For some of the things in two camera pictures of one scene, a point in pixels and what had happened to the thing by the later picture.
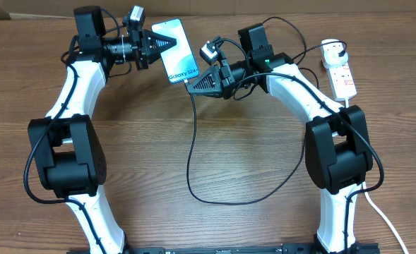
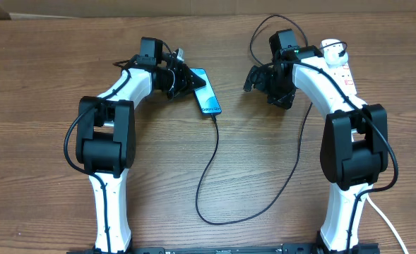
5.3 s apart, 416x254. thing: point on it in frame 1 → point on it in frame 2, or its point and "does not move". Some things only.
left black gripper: x=151 y=53 → x=185 y=82
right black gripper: x=222 y=79 → x=284 y=101
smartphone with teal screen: x=179 y=59 → x=205 y=95
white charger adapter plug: x=330 y=53 does not move
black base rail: x=287 y=248 does not move
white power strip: x=342 y=82 does not move
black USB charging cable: x=292 y=175 → x=287 y=188
